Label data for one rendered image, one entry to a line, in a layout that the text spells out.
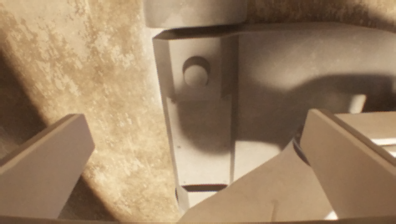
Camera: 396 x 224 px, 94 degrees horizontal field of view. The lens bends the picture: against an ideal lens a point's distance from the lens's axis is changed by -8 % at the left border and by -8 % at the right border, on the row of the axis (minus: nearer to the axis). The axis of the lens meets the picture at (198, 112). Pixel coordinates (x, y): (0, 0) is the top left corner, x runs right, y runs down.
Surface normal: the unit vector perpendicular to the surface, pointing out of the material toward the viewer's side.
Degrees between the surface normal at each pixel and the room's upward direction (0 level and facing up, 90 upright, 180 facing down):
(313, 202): 90
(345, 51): 0
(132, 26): 0
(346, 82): 0
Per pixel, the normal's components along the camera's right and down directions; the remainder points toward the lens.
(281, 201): -0.06, -0.87
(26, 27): -0.02, 0.48
